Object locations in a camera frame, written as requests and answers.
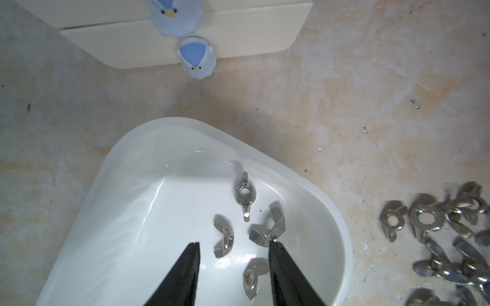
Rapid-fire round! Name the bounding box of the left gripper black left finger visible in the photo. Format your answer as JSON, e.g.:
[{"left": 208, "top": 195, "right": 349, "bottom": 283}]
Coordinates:
[{"left": 145, "top": 242, "right": 200, "bottom": 306}]

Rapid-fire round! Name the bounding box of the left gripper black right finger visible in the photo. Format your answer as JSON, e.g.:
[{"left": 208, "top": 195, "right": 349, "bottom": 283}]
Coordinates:
[{"left": 269, "top": 241, "right": 325, "bottom": 306}]

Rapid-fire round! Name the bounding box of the silver wing nut eleventh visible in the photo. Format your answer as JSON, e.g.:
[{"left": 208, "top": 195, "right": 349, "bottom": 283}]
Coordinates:
[{"left": 242, "top": 258, "right": 270, "bottom": 301}]

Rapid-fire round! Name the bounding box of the white storage tray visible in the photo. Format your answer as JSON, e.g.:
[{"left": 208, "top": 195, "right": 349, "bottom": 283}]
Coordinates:
[{"left": 37, "top": 117, "right": 353, "bottom": 305}]

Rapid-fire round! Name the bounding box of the pale blue drawer box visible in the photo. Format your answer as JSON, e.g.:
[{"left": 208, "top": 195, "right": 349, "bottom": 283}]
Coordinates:
[{"left": 20, "top": 1, "right": 314, "bottom": 69}]

